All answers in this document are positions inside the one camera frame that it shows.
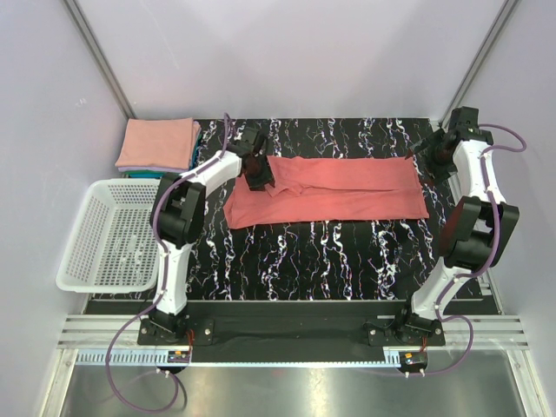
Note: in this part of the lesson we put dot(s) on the red t shirt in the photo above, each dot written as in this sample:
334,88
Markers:
328,189

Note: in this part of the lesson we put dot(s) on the folded pink t shirt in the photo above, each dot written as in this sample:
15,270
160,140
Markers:
159,144

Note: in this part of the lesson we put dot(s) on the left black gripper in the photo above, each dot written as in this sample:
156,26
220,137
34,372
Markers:
266,178

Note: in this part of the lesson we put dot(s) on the white slotted cable duct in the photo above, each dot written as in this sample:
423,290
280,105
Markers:
274,357

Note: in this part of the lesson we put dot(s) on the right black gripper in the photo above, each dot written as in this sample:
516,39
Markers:
438,174

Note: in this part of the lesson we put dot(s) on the folded lilac t shirt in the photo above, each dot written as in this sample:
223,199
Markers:
143,169

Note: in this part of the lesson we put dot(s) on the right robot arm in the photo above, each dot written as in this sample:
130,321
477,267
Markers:
475,234

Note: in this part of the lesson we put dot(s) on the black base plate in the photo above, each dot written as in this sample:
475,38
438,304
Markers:
312,325

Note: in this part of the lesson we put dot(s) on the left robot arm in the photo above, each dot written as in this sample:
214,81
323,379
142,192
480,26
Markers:
177,220

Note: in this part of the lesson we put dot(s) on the white plastic basket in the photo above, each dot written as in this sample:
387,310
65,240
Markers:
111,247

